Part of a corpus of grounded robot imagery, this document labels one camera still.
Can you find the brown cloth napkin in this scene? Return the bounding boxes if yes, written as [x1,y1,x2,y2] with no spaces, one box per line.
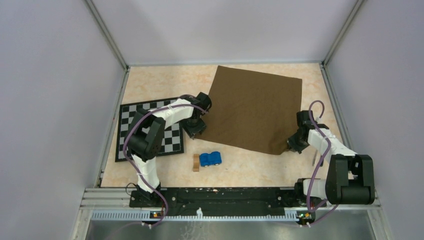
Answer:
[196,66,303,155]

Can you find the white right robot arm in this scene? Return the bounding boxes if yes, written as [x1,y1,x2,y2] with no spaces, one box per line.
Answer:
[287,110,375,208]

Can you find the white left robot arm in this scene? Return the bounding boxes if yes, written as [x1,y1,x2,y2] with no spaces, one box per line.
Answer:
[123,92,212,207]

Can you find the black white checkerboard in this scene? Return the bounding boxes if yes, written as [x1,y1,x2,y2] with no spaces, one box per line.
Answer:
[114,96,185,163]

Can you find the small wooden block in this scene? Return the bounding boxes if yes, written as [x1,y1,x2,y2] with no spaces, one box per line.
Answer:
[192,154,200,172]

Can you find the blue toy car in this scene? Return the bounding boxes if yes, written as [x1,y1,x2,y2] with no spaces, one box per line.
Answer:
[199,151,222,167]

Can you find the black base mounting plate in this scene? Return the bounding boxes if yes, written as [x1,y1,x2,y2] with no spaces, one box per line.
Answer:
[129,187,306,217]

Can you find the aluminium frame rail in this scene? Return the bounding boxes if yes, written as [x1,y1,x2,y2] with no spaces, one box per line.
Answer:
[78,0,383,215]

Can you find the white cable duct strip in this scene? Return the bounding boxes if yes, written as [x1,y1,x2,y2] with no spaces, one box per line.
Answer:
[91,210,299,222]

